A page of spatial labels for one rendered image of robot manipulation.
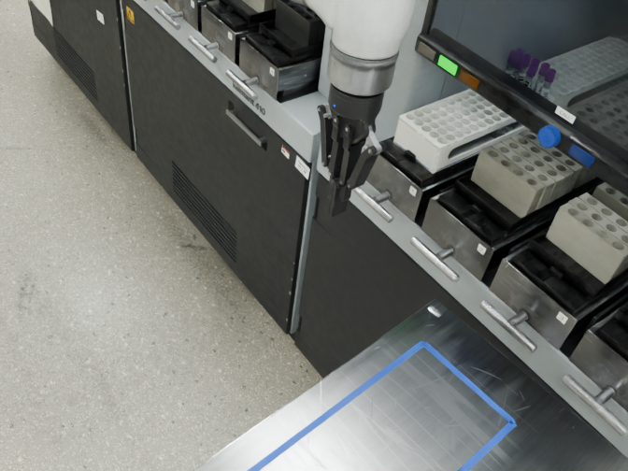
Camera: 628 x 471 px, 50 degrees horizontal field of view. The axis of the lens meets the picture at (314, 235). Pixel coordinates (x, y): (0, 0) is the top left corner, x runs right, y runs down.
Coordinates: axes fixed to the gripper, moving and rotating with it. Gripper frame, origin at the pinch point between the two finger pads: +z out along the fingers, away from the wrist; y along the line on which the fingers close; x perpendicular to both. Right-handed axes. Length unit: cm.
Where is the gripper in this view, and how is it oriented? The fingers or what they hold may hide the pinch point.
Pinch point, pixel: (338, 194)
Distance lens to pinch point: 105.2
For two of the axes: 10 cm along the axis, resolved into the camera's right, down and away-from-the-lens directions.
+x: -7.9, 3.6, -4.9
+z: -1.1, 7.1, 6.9
